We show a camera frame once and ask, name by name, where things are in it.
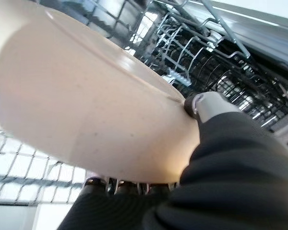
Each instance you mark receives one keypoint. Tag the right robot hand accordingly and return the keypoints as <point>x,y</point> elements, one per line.
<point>230,179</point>

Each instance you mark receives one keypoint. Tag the beige ceramic plate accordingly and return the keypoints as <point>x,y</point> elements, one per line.
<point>74,95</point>

